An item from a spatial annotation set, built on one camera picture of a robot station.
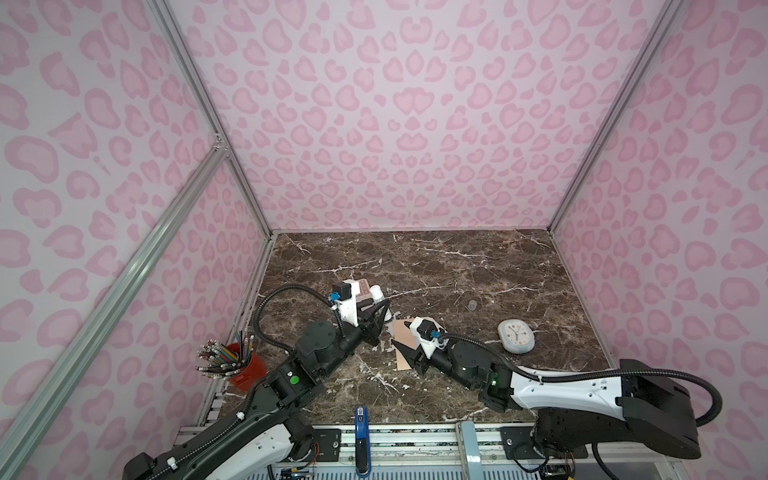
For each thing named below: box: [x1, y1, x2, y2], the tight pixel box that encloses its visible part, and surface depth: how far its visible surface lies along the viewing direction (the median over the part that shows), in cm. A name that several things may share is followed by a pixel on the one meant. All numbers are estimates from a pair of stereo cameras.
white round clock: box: [498, 319, 536, 355], surface depth 91 cm
